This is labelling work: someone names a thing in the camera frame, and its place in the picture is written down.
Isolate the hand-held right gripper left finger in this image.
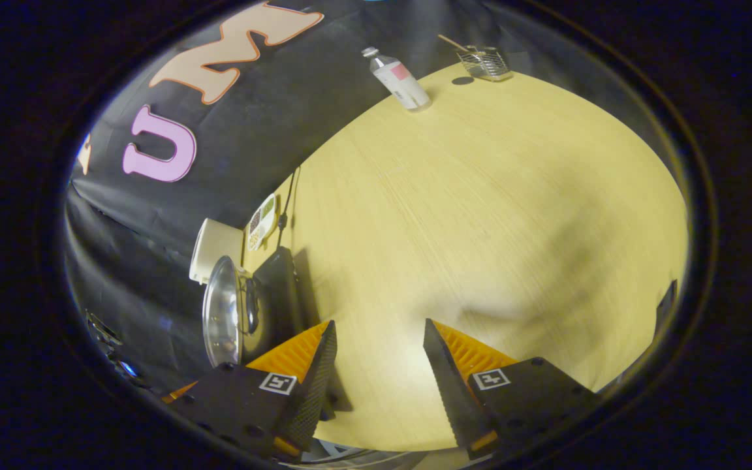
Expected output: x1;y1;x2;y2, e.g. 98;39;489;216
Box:
167;320;339;462

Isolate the black cooktop power cable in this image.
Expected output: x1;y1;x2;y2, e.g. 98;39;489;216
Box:
276;166;301;249

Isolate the white divided dish of beans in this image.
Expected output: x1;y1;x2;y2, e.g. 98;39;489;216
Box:
246;193;279;253

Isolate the white toaster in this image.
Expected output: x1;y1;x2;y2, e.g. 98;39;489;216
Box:
189;217;245;285

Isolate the black rectangular object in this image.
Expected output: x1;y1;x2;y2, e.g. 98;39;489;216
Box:
653;279;678;341

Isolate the steel pot with black handle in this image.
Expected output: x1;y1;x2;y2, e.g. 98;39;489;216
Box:
201;255;267;370

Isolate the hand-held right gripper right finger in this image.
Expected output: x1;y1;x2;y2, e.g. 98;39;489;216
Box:
422;319;603;462

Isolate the wire mesh holder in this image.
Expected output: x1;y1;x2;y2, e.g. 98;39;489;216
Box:
457;45;514;83

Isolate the black induction cooktop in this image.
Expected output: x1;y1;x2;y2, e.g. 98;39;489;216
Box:
242;246;306;366

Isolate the clear bottle with pink label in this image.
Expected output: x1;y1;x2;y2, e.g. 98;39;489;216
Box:
360;47;433;114

